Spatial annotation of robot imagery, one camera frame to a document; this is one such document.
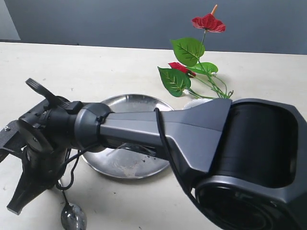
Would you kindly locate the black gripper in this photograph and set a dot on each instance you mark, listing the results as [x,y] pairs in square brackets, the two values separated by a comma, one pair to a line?
[42,138]

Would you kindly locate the stainless steel spork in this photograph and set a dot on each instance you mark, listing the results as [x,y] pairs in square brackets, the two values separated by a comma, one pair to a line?
[72,216]

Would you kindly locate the artificial red anthurium plant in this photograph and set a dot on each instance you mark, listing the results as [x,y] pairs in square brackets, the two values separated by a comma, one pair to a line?
[188,51]

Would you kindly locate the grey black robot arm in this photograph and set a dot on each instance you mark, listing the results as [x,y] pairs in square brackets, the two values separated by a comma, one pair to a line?
[243,164]

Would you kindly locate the white plastic flower pot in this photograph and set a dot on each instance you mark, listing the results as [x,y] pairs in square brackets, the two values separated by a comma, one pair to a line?
[195,102]

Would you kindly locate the round stainless steel plate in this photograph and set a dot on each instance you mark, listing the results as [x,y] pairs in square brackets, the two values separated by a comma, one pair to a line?
[129,162]

